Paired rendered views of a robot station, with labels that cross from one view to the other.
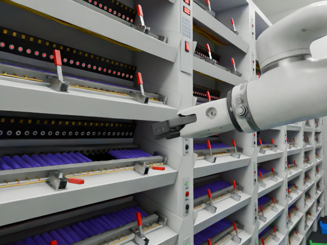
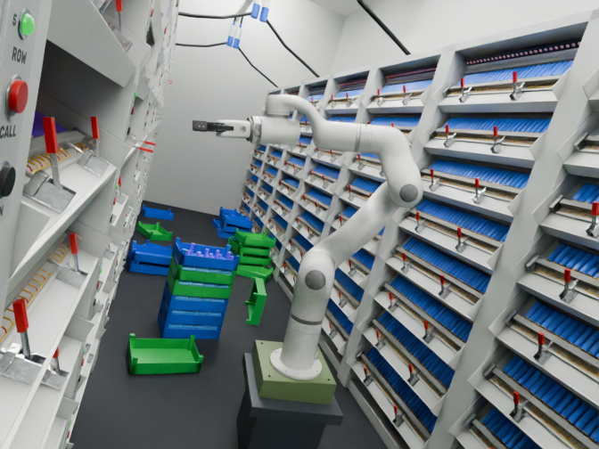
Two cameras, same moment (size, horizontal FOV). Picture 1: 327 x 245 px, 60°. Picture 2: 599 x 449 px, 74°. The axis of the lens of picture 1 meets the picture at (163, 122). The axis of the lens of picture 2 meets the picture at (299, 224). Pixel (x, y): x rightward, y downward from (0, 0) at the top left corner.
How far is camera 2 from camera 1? 0.92 m
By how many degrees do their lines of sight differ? 58
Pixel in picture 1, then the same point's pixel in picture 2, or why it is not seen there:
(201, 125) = (234, 134)
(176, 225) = (128, 189)
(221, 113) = (247, 131)
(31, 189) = not seen: hidden behind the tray
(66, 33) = not seen: outside the picture
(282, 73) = (280, 122)
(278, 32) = (284, 102)
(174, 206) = (127, 174)
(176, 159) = (140, 134)
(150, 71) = not seen: hidden behind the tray
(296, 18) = (295, 102)
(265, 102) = (269, 133)
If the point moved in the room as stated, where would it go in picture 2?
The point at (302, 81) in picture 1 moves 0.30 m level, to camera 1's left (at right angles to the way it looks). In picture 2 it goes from (286, 129) to (217, 104)
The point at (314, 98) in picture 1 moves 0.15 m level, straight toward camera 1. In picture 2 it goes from (288, 138) to (309, 142)
